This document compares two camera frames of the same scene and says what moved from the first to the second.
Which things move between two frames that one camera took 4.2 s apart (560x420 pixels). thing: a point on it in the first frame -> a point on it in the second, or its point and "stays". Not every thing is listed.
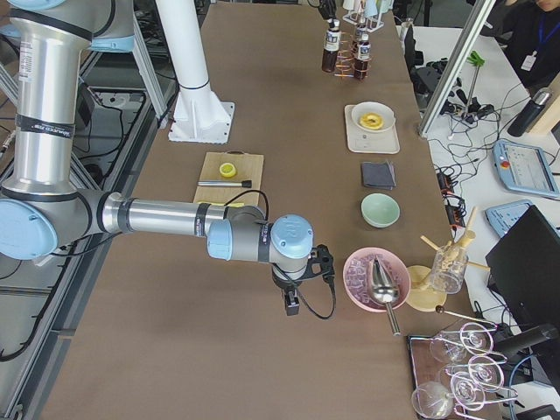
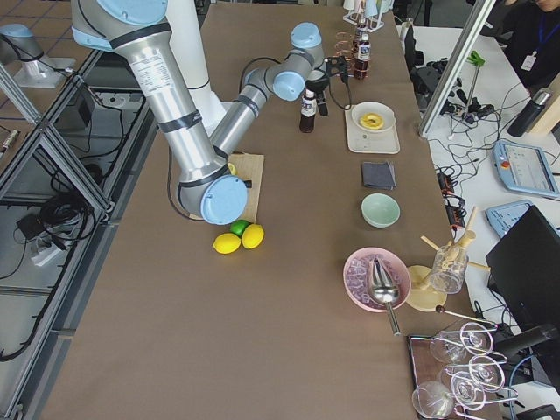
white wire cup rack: x=370 y=24 stays
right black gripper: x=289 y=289 -> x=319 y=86
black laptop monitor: x=523 y=269 stays
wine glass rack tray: x=451 y=374 stays
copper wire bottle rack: x=348 y=63 stays
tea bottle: x=332 y=46 -> x=308 y=111
